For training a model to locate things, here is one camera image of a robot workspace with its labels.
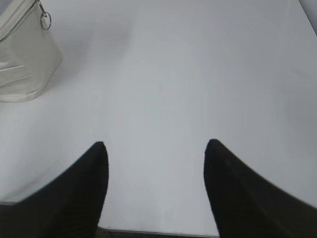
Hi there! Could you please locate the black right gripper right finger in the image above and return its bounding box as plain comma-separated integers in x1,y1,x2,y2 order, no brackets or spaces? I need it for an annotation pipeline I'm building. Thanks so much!
204,139,317,238

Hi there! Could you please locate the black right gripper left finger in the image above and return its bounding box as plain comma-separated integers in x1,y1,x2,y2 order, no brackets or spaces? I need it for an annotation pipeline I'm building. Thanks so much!
0,141,108,238

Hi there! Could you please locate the cream fabric zipper bag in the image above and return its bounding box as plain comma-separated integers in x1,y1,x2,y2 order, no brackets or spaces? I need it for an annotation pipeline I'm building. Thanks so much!
0,0,62,103

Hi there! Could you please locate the silver zipper pull ring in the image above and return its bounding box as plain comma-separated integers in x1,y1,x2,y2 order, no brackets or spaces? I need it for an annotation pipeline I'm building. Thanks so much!
36,0,53,31

